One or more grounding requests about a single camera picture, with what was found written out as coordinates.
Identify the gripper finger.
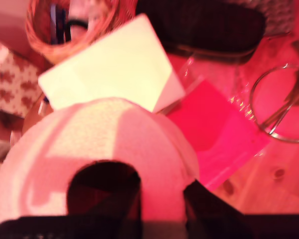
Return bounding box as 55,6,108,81
184,179,252,239
84,178,142,239

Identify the white paper towel roll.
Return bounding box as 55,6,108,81
0,96,200,225

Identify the pink paper sheet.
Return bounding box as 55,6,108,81
164,79,271,191

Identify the clear plastic sleeve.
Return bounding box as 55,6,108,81
161,53,271,192

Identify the white paper bag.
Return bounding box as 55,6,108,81
37,13,186,113

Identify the gingerbread print tissue box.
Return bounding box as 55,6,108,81
0,37,44,119

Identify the black zip case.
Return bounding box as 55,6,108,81
136,0,266,65

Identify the blue packet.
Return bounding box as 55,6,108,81
49,2,66,44

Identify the wicker basket with handle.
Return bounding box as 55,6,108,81
24,0,138,65

